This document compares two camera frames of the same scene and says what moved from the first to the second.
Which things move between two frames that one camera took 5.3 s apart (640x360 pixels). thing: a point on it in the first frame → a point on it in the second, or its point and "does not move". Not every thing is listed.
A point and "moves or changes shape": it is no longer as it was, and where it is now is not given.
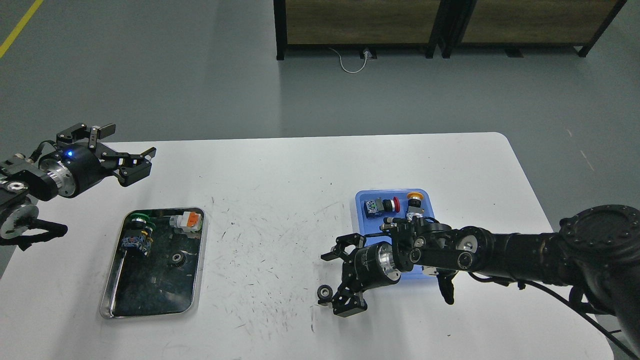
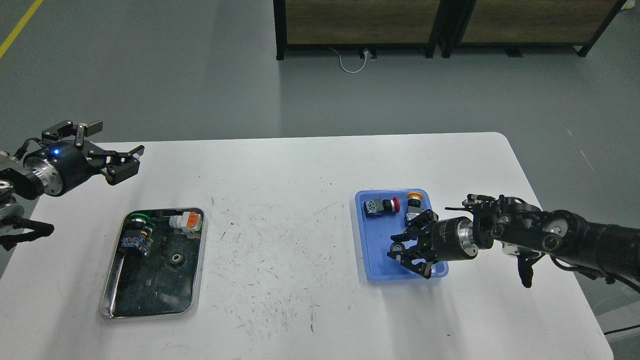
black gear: [324, 293] moves or changes shape
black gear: [179, 259] does not move
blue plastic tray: [371, 225] does not move
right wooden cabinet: [516, 25] does not move
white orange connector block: [189, 221] does not move
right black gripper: [373, 266] → [453, 240]
